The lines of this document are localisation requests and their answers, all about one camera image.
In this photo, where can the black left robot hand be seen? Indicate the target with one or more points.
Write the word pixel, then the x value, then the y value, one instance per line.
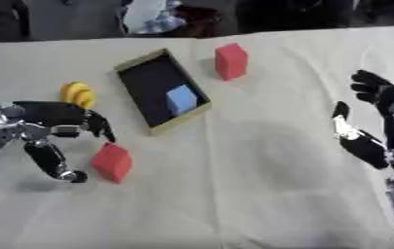
pixel 49 114

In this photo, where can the light blue block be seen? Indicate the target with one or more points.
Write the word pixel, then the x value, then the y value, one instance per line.
pixel 181 99

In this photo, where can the yellow ridged toy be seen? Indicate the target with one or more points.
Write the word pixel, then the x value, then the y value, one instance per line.
pixel 78 94

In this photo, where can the red house-shaped block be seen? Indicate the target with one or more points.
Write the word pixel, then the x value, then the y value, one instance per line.
pixel 112 162

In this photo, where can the tan box with black inside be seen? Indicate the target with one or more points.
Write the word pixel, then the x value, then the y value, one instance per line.
pixel 163 92

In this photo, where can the person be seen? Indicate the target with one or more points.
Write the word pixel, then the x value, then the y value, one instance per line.
pixel 154 16

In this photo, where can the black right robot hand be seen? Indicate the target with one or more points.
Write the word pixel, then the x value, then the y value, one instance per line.
pixel 370 147

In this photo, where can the tall red block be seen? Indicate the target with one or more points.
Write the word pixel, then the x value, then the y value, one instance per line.
pixel 231 61

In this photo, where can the black chair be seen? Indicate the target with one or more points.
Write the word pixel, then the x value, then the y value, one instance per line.
pixel 1 19

